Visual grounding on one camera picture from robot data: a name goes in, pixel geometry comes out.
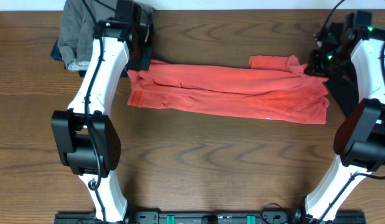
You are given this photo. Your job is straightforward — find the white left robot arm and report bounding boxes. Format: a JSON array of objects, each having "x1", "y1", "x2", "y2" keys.
[{"x1": 51, "y1": 19, "x2": 154, "y2": 223}]

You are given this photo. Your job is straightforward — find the folded grey trousers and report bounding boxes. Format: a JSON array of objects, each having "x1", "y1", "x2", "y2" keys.
[{"x1": 58, "y1": 0, "x2": 154, "y2": 72}]

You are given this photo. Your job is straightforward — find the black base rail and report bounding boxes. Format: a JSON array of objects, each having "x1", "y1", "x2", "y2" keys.
[{"x1": 54, "y1": 211, "x2": 367, "y2": 224}]

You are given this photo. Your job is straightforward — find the folded navy garment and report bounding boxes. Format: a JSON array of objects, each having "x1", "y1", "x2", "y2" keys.
[{"x1": 50, "y1": 39, "x2": 128, "y2": 78}]

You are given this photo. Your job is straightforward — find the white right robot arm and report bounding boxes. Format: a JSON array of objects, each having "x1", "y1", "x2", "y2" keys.
[{"x1": 289, "y1": 24, "x2": 385, "y2": 223}]

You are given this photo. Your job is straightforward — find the black garment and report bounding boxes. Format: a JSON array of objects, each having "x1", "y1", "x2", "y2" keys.
[{"x1": 319, "y1": 21, "x2": 367, "y2": 118}]

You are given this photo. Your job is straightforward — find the orange soccer t-shirt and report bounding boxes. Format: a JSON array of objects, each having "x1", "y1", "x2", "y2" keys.
[{"x1": 128, "y1": 55, "x2": 329, "y2": 124}]

